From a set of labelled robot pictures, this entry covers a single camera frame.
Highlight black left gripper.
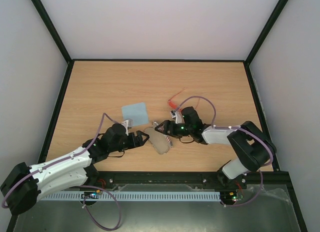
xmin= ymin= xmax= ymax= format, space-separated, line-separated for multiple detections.
xmin=109 ymin=130 xmax=150 ymax=152

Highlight stars and stripes glasses case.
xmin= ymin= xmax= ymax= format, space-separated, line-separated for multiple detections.
xmin=144 ymin=121 xmax=173 ymax=155

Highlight light blue cleaning cloth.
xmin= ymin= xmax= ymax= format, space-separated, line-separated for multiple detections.
xmin=121 ymin=102 xmax=149 ymax=127

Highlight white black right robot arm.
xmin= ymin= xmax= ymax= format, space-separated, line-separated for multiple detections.
xmin=155 ymin=107 xmax=277 ymax=188

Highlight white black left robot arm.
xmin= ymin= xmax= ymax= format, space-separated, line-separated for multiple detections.
xmin=0 ymin=123 xmax=149 ymax=215

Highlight red sunglasses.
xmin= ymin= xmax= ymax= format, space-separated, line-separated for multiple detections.
xmin=167 ymin=87 xmax=200 ymax=111

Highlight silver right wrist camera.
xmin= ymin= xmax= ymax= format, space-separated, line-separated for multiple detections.
xmin=170 ymin=109 xmax=183 ymax=124

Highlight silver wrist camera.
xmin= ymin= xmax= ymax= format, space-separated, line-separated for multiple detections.
xmin=170 ymin=109 xmax=183 ymax=124
xmin=121 ymin=119 xmax=133 ymax=136

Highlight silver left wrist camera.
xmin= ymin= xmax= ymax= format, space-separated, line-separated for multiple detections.
xmin=121 ymin=119 xmax=133 ymax=136

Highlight light blue slotted cable duct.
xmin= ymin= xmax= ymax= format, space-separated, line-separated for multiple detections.
xmin=42 ymin=191 xmax=221 ymax=202

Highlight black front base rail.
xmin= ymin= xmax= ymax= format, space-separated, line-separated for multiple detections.
xmin=99 ymin=171 xmax=291 ymax=184

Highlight black left frame post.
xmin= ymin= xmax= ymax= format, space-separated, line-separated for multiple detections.
xmin=30 ymin=0 xmax=72 ymax=64

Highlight black frame post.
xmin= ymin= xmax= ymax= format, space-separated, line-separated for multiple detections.
xmin=244 ymin=0 xmax=295 ymax=65
xmin=30 ymin=0 xmax=72 ymax=64

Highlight black right frame post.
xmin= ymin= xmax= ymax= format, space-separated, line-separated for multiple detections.
xmin=244 ymin=0 xmax=295 ymax=65

